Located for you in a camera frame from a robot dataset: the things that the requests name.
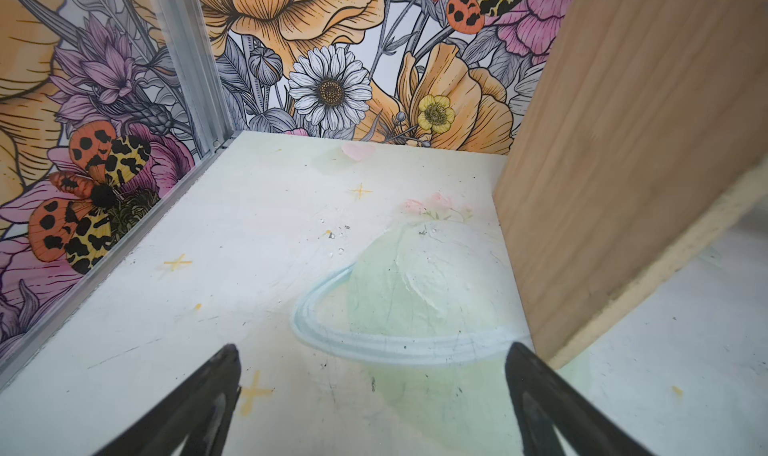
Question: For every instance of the clear plastic bowl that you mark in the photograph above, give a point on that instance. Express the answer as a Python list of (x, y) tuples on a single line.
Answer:
[(434, 293)]

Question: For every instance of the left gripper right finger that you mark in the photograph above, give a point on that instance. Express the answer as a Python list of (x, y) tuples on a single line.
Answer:
[(548, 409)]

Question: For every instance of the wooden two-tier shelf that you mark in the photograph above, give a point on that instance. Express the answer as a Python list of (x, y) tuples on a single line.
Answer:
[(645, 140)]

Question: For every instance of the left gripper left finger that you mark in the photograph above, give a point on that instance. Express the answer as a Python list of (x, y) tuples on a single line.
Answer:
[(193, 419)]

